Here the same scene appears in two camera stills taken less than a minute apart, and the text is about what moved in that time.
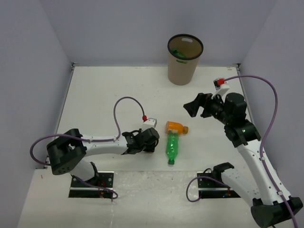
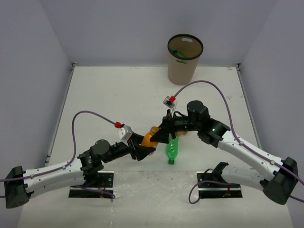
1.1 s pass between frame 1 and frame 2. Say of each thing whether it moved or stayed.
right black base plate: stayed
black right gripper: moved
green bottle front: stayed
